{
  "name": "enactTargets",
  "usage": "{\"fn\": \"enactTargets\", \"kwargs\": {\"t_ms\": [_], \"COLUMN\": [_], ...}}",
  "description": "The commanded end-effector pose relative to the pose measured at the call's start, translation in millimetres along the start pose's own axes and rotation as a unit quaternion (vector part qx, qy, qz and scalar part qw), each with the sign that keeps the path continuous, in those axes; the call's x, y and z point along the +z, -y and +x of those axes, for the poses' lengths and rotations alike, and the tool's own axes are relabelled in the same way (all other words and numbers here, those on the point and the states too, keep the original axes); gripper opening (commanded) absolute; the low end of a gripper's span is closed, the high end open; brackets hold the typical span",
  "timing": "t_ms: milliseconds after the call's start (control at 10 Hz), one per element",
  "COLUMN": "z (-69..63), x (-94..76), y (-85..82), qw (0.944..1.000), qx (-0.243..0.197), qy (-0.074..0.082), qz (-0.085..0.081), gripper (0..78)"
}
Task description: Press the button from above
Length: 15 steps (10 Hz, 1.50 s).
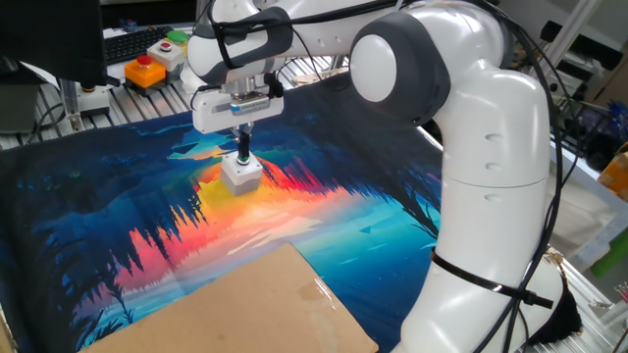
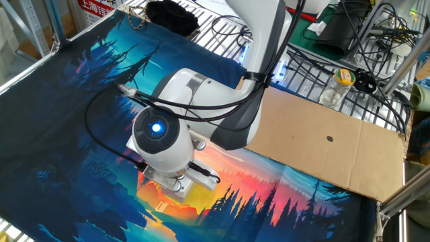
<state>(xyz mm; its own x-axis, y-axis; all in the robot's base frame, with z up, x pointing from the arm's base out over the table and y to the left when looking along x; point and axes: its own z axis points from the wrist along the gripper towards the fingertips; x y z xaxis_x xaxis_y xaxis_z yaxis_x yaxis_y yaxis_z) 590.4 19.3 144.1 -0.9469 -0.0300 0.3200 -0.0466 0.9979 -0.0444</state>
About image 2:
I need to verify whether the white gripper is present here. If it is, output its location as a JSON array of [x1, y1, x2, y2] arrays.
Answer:
[[126, 136, 221, 192]]

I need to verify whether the brown cardboard sheet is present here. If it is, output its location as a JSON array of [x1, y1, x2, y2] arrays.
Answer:
[[234, 76, 406, 202]]

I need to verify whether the glass jar yellow lid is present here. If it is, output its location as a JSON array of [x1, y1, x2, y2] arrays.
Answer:
[[318, 69, 356, 110]]

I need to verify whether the forest sunset printed cloth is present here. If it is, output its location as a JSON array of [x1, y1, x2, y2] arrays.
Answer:
[[0, 9, 377, 242]]

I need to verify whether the green mat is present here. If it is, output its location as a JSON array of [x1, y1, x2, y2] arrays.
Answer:
[[288, 5, 357, 61]]

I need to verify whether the black fluffy pouch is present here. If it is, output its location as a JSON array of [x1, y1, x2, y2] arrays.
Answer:
[[145, 0, 200, 38]]

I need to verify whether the black power plug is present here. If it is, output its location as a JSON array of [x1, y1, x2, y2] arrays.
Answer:
[[353, 68, 378, 94]]

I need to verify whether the crumpled white paper piece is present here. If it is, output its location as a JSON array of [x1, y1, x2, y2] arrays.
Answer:
[[307, 20, 327, 36]]

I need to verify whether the red rod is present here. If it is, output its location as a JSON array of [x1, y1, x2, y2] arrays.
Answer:
[[287, 6, 317, 23]]

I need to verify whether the black bag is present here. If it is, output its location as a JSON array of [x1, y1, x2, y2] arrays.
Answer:
[[315, 0, 370, 56]]

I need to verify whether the red and white sign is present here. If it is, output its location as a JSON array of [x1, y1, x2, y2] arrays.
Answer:
[[77, 0, 117, 26]]

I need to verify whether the grey metal stand pole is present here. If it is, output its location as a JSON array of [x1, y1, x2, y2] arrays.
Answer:
[[345, 0, 387, 61]]

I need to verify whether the blue metal shelf upright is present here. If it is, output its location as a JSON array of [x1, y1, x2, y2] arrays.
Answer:
[[43, 0, 70, 46]]

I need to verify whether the pale green roll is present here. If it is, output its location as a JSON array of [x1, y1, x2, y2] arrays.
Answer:
[[408, 77, 430, 112]]

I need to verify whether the grey perforated shelf upright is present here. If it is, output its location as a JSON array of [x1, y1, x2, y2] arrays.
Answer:
[[18, 0, 51, 58]]

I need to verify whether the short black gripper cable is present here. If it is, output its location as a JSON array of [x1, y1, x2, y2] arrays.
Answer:
[[188, 161, 222, 184]]

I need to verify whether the silver metal mount bracket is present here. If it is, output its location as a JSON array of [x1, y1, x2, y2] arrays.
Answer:
[[142, 163, 184, 193]]

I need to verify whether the black velcro cable strap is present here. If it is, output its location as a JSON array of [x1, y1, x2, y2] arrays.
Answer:
[[243, 71, 273, 85]]

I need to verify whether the black looped camera cable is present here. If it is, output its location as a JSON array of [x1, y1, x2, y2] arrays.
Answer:
[[83, 83, 148, 171]]

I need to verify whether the white wire rack shelf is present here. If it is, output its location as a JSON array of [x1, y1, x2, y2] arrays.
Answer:
[[120, 0, 413, 135]]

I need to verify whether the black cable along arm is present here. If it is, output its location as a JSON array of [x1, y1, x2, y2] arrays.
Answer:
[[129, 0, 307, 124]]

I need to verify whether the gold chain strap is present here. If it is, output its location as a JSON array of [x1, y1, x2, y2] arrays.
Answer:
[[127, 5, 151, 31]]

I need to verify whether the aluminium profile frame bar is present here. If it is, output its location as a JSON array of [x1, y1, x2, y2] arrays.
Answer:
[[376, 166, 430, 221]]

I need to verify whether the black cable tangle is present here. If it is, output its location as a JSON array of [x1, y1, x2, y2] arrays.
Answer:
[[285, 0, 423, 135]]

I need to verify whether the slanted aluminium profile post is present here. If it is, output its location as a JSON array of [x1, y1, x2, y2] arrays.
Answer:
[[381, 33, 430, 97]]

